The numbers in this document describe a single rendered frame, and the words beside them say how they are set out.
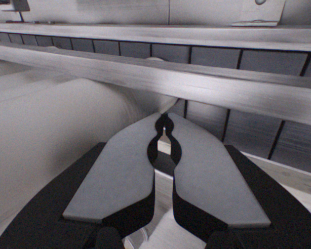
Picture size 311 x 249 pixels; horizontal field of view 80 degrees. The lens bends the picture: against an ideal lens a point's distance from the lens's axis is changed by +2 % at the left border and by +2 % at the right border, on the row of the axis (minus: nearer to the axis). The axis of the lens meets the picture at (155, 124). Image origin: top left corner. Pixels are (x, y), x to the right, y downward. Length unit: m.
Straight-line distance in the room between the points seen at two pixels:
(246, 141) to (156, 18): 0.16
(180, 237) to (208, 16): 0.29
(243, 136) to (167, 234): 0.22
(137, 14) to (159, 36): 0.08
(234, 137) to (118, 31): 0.15
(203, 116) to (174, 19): 0.11
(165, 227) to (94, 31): 0.29
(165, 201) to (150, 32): 0.21
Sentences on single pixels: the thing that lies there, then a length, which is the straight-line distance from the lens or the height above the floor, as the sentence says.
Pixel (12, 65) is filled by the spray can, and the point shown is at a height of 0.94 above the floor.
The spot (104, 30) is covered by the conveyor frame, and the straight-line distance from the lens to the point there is 0.22.
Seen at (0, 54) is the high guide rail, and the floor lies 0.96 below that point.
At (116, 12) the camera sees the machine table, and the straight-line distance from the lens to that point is 0.27.
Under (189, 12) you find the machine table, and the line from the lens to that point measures 0.22.
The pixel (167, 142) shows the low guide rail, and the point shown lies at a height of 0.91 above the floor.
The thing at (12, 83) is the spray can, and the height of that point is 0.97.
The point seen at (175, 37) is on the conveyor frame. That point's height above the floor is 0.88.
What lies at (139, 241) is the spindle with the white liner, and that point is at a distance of 0.38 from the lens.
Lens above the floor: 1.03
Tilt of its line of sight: 47 degrees down
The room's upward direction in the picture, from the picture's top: 129 degrees counter-clockwise
